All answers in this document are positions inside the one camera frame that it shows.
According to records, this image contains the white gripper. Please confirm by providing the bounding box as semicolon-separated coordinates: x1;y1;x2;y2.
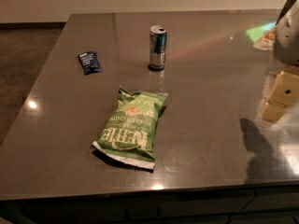
259;3;299;123

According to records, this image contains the silver blue redbull can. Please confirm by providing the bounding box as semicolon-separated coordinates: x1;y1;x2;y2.
149;25;167;70

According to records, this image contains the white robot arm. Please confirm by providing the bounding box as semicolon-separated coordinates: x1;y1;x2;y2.
257;0;299;123

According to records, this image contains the green kettle chips bag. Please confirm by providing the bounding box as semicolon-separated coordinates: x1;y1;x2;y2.
93;87;168;170

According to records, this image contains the dark blue snack packet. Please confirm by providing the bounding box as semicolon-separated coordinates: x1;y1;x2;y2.
78;51;103;75

